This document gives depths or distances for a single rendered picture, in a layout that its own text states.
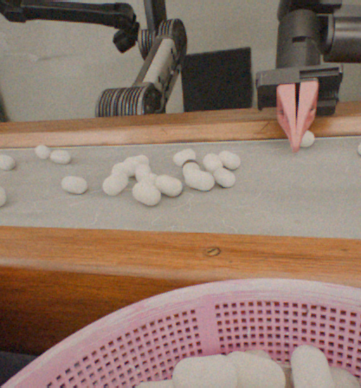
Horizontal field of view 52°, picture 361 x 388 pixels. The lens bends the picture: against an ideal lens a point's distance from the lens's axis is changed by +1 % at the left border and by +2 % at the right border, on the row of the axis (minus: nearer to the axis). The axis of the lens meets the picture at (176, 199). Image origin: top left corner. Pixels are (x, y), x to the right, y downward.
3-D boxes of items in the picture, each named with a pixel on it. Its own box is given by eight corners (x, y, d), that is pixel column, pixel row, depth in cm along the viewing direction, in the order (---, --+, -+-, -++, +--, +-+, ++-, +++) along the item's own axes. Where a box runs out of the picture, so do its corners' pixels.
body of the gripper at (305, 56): (344, 74, 43) (342, 28, 46) (254, 82, 46) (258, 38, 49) (337, 110, 49) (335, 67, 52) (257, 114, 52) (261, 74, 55)
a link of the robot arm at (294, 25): (274, 38, 56) (281, 3, 51) (322, 39, 55) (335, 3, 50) (272, 74, 53) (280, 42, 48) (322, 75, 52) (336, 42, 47)
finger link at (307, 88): (319, 132, 41) (319, 67, 44) (253, 135, 43) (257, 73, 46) (314, 164, 47) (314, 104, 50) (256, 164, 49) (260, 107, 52)
